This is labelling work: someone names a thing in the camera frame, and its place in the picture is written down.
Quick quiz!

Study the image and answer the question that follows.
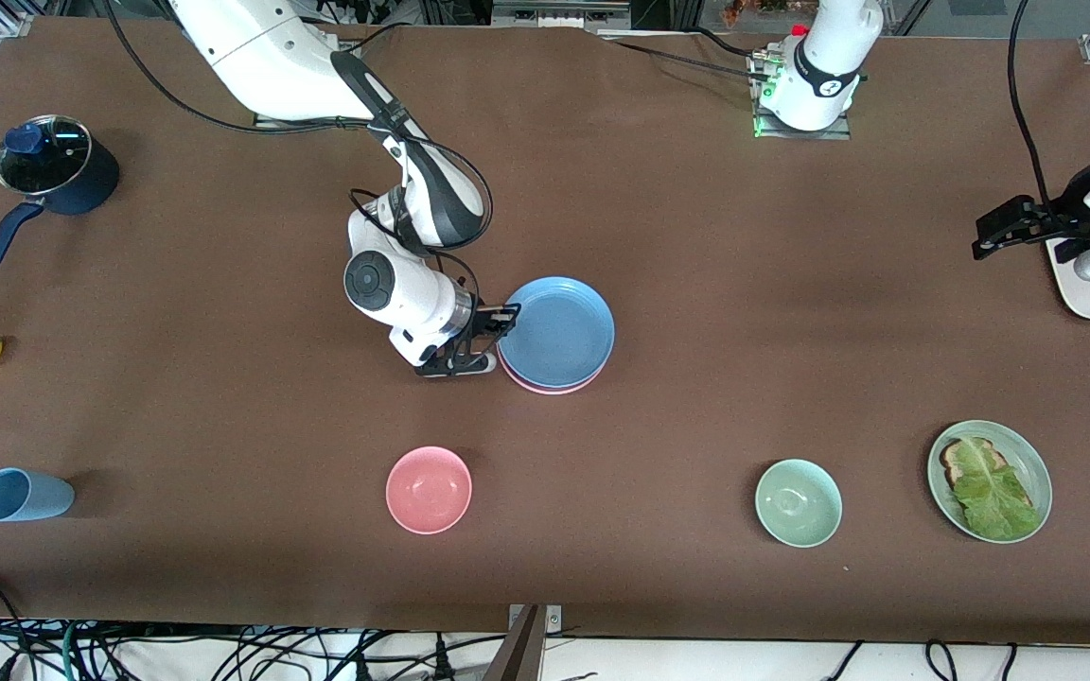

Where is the blue plate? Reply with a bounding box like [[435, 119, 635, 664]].
[[497, 276, 616, 390]]

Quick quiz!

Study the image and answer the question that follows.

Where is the pink plate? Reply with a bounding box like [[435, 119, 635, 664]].
[[502, 362, 608, 396]]

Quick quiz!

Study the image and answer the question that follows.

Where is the small pink bowl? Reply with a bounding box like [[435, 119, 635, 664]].
[[385, 445, 473, 535]]

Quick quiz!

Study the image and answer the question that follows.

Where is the green plate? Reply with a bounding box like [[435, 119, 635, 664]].
[[927, 420, 1053, 545]]

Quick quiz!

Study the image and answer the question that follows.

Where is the toast slice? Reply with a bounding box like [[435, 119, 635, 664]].
[[940, 437, 1011, 493]]

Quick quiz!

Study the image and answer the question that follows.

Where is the brown table mat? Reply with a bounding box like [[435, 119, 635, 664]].
[[0, 14, 1090, 649]]

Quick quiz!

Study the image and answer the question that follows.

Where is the green lettuce leaf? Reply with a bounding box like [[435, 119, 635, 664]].
[[952, 440, 1044, 541]]

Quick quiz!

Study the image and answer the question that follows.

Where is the dark diagonal beam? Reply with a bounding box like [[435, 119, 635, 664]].
[[483, 605, 547, 681]]

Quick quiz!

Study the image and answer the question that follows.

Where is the small green bowl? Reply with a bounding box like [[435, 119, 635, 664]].
[[755, 459, 843, 549]]

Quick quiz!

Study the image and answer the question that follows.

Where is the dark blue saucepan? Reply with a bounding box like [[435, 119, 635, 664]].
[[0, 113, 121, 281]]

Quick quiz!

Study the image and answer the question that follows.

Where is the glass lid with blue knob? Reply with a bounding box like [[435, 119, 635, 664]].
[[0, 114, 93, 196]]

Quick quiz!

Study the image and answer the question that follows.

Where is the blue cup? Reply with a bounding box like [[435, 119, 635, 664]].
[[0, 467, 76, 523]]

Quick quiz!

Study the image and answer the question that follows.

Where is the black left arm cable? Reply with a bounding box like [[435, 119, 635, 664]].
[[1007, 0, 1057, 211]]

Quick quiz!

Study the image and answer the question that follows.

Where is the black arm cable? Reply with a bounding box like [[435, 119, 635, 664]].
[[1007, 0, 1057, 211], [104, 0, 495, 296]]

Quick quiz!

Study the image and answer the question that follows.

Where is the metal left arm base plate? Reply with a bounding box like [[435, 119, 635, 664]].
[[750, 49, 854, 141]]

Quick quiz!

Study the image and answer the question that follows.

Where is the metal table edge bracket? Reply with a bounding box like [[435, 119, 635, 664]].
[[507, 603, 564, 633]]

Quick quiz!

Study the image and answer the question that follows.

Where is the black left base cable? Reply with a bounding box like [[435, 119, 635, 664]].
[[600, 26, 775, 82]]

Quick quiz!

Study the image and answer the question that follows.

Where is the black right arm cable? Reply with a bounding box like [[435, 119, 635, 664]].
[[104, 0, 495, 296]]

